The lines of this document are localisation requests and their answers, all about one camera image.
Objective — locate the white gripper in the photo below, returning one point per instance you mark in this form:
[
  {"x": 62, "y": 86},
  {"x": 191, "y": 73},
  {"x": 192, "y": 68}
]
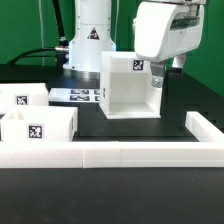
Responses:
[{"x": 165, "y": 29}]

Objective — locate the white drawer housing box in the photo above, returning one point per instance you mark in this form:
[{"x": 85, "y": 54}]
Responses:
[{"x": 126, "y": 90}]

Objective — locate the white front drawer with knob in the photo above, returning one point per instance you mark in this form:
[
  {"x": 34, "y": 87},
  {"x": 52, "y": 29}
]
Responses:
[{"x": 39, "y": 123}]

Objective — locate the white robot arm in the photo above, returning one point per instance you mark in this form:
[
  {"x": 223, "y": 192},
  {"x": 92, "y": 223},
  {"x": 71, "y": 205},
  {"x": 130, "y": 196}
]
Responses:
[{"x": 92, "y": 35}]

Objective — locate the white rear drawer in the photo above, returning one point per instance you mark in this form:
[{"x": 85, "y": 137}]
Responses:
[{"x": 22, "y": 94}]

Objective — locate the white L-shaped fence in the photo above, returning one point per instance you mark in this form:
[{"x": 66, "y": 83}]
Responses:
[{"x": 206, "y": 151}]

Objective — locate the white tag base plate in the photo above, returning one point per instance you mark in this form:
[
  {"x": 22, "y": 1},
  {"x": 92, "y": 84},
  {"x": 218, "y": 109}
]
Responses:
[{"x": 74, "y": 95}]

